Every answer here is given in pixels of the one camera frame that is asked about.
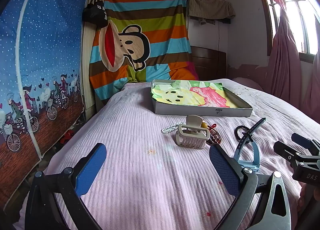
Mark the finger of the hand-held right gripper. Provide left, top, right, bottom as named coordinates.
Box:
left=273, top=141, right=304, bottom=164
left=291, top=132, right=320, bottom=154

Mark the khaki hanging garment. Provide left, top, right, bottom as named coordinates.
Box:
left=187, top=0, right=236, bottom=25

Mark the pink bed cover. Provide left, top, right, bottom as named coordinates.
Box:
left=12, top=77, right=320, bottom=230

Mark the grey tray with colourful cloth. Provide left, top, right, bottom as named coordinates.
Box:
left=150, top=79, right=253, bottom=117

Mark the blue watch strap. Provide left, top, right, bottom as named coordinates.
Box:
left=234, top=117, right=266, bottom=171

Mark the window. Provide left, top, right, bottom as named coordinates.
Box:
left=265, top=0, right=320, bottom=63

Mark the blue printed wardrobe cover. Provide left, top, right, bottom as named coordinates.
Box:
left=0, top=0, right=88, bottom=203

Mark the red toy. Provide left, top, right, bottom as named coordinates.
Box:
left=60, top=130, right=74, bottom=144

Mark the white bead chain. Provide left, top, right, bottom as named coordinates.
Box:
left=161, top=123, right=179, bottom=135

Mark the red cord beaded bracelet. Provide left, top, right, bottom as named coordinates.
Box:
left=207, top=123, right=222, bottom=147

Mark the pink curtain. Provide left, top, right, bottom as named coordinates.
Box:
left=251, top=0, right=320, bottom=123

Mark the colourful painted paper sheet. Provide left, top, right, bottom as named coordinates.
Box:
left=152, top=80, right=240, bottom=108

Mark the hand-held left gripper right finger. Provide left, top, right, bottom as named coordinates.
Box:
left=209, top=145, right=292, bottom=230

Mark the beige hair claw clip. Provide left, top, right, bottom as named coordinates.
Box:
left=174, top=115, right=211, bottom=150

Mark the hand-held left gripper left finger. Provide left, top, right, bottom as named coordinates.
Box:
left=25, top=143, right=108, bottom=230

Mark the black hanging bag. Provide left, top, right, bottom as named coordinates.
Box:
left=82, top=0, right=109, bottom=28

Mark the black hair tie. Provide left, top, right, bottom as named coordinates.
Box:
left=234, top=125, right=254, bottom=143

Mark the brown hair tie yellow bead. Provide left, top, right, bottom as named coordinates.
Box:
left=200, top=121, right=222, bottom=145

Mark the striped monkey blanket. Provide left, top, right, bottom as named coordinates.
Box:
left=89, top=0, right=200, bottom=105

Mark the dark wooden headboard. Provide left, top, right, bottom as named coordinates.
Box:
left=190, top=46, right=227, bottom=81

